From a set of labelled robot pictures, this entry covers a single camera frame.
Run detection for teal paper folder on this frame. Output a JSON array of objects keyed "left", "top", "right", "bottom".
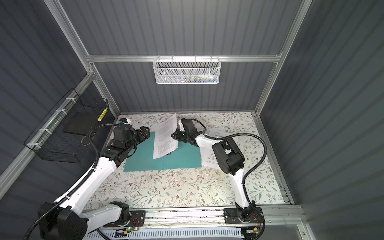
[{"left": 123, "top": 132, "right": 202, "bottom": 173}]

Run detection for white perforated cable tray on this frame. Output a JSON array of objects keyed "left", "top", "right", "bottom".
[{"left": 84, "top": 227, "right": 245, "bottom": 240}]

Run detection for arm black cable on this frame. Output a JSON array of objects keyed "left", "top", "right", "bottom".
[
  {"left": 188, "top": 118, "right": 268, "bottom": 205},
  {"left": 23, "top": 122, "right": 121, "bottom": 240}
]

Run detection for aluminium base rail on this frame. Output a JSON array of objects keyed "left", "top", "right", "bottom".
[{"left": 130, "top": 205, "right": 307, "bottom": 229}]

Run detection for white wire mesh basket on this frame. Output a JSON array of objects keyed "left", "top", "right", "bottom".
[{"left": 153, "top": 60, "right": 222, "bottom": 85}]

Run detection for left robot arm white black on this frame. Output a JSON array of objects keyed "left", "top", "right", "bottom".
[{"left": 24, "top": 119, "right": 151, "bottom": 240}]

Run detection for pens in white basket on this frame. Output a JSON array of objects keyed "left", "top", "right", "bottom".
[{"left": 175, "top": 74, "right": 219, "bottom": 84}]

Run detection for floral table mat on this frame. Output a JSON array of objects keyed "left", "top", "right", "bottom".
[{"left": 85, "top": 112, "right": 286, "bottom": 210}]

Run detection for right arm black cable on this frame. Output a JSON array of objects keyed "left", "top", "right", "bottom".
[{"left": 188, "top": 118, "right": 268, "bottom": 205}]

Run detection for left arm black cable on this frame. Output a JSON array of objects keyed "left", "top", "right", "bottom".
[{"left": 23, "top": 122, "right": 121, "bottom": 240}]

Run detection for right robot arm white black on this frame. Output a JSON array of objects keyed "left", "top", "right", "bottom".
[{"left": 171, "top": 118, "right": 268, "bottom": 225}]

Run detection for black wire mesh basket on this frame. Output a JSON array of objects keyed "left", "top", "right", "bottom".
[{"left": 24, "top": 89, "right": 113, "bottom": 164}]

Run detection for yellow marker pen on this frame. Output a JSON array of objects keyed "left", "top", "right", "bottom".
[{"left": 97, "top": 107, "right": 108, "bottom": 122}]

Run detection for printed paper sheet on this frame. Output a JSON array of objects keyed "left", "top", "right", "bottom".
[
  {"left": 200, "top": 127, "right": 230, "bottom": 170},
  {"left": 153, "top": 114, "right": 178, "bottom": 159}
]

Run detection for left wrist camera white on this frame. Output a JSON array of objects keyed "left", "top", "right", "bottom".
[{"left": 118, "top": 118, "right": 132, "bottom": 125}]

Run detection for black flat pad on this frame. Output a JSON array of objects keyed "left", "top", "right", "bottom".
[{"left": 63, "top": 113, "right": 101, "bottom": 136}]

